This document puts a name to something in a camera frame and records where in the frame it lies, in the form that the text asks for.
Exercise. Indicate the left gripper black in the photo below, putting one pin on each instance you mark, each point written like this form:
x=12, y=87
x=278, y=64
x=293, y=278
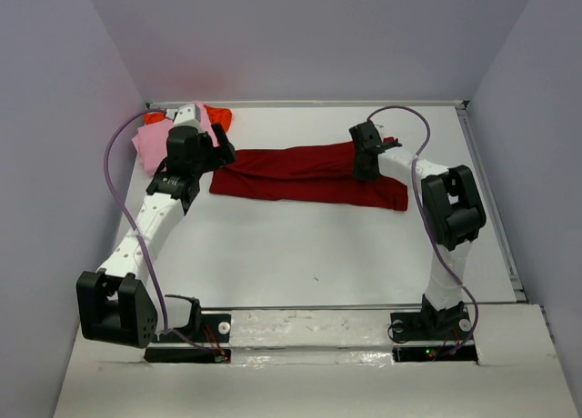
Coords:
x=218, y=150

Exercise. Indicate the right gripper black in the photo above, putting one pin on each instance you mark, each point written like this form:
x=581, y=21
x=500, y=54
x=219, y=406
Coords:
x=364, y=152

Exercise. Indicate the dark red t shirt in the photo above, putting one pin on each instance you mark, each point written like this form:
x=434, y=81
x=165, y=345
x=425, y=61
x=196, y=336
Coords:
x=315, y=173

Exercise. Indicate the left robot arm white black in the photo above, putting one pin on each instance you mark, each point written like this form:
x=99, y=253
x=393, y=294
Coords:
x=122, y=301

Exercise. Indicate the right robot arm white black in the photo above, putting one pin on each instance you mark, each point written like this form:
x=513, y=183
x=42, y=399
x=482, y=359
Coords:
x=452, y=214

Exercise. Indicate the orange folded t shirt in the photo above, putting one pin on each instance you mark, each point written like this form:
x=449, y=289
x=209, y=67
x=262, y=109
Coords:
x=209, y=115

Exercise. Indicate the pink folded t shirt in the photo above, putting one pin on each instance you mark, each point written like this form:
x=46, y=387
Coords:
x=151, y=146

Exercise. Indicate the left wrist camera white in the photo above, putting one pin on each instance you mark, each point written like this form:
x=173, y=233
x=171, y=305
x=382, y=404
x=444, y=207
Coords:
x=186, y=115

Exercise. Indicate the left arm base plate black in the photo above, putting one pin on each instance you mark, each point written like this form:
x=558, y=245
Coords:
x=208, y=345

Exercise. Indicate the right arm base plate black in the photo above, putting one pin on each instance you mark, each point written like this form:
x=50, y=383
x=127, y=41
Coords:
x=412, y=343

